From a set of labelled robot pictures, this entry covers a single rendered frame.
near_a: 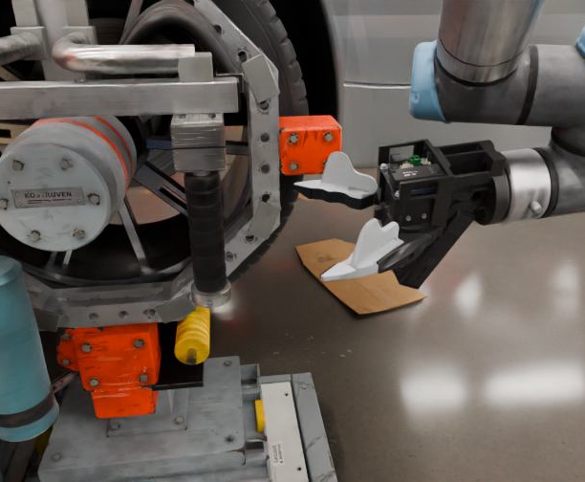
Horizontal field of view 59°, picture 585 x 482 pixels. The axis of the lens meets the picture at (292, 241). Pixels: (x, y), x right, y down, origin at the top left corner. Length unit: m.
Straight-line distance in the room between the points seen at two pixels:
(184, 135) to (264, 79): 0.24
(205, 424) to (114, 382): 0.31
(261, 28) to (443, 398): 1.17
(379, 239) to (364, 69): 0.53
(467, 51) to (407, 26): 0.52
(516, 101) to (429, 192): 0.11
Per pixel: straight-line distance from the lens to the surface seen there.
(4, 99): 0.56
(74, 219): 0.64
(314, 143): 0.75
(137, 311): 0.86
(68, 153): 0.61
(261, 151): 0.74
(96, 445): 1.20
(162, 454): 1.15
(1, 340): 0.77
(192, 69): 0.53
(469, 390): 1.66
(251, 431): 1.27
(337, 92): 0.97
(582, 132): 0.57
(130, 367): 0.91
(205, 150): 0.51
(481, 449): 1.51
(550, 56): 0.55
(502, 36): 0.46
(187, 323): 0.93
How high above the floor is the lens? 1.07
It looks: 26 degrees down
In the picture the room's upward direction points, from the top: straight up
